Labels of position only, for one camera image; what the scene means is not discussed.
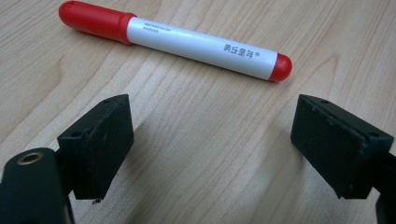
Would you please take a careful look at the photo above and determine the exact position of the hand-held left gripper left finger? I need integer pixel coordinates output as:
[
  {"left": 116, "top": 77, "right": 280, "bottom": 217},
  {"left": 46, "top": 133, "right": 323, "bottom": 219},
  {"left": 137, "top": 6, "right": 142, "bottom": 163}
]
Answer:
[{"left": 56, "top": 93, "right": 134, "bottom": 201}]

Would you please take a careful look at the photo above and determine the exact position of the red capped marker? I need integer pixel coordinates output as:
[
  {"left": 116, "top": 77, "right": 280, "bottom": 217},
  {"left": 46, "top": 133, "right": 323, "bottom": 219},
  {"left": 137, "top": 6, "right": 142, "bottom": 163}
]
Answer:
[{"left": 58, "top": 0, "right": 293, "bottom": 83}]

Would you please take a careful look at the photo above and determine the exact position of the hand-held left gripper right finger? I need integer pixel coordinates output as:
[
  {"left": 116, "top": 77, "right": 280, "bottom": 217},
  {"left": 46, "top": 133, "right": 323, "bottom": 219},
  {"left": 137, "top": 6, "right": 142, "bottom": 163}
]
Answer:
[{"left": 290, "top": 93, "right": 395, "bottom": 200}]

